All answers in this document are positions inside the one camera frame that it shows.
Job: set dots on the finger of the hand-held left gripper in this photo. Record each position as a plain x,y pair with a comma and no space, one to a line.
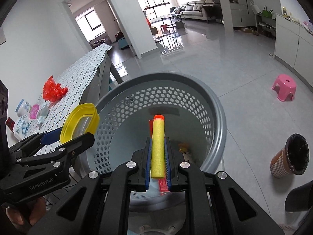
78,142
51,137

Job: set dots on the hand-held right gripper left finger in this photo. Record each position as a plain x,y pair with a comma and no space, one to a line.
146,161

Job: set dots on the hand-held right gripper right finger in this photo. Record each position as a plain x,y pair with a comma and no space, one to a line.
167,164

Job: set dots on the yellow foam dart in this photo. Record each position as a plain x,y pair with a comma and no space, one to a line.
157,146

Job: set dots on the yellow container lid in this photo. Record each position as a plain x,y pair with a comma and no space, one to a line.
73,122

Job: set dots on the red cardboard box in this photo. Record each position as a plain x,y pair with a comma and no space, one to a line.
163,184

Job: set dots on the grey perforated laundry basket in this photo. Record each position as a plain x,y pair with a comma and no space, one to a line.
200,107

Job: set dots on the person's left hand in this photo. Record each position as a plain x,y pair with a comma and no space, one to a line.
14,215

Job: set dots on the white bottle with blue print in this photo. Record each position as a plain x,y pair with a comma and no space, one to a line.
22,126

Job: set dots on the white jar with blue lid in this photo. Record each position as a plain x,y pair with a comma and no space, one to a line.
23,107

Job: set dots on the red bottle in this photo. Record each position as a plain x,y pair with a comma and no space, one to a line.
9,122

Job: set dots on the red plastic bag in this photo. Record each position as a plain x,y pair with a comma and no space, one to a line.
52,90

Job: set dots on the black appliance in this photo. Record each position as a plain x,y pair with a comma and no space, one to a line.
3,102

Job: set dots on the white checked tablecloth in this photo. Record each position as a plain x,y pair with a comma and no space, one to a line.
80,78

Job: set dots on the blue storage box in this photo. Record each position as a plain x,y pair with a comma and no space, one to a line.
123,43

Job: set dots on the bedroom window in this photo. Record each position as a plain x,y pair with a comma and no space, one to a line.
89,23

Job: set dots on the checked bin with black liner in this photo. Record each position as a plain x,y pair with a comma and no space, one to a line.
291,159

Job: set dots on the red stool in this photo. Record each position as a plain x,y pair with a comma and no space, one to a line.
164,28

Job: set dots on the dark rounded object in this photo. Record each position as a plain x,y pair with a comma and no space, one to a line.
300,195

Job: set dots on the pink plastic stool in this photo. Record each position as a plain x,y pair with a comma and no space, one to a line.
283,87

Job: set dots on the grey stool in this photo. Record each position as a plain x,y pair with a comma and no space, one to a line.
179,24

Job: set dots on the dark coffee table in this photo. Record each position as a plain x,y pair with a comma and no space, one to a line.
171,18

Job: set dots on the grey sofa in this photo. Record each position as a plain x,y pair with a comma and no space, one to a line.
195,7

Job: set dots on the balcony window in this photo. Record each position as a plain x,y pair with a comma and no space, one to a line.
156,2

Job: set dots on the shoe rack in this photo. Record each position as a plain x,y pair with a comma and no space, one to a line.
265,27

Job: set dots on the white low cabinet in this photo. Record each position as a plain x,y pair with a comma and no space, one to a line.
293,44

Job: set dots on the tall shelf cabinet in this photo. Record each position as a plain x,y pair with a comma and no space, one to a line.
238,5

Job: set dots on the white paper bag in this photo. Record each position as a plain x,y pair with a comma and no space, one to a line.
254,7

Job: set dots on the green bag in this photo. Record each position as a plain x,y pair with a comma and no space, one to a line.
267,12

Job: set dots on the yellow tin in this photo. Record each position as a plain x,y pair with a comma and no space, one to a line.
285,11

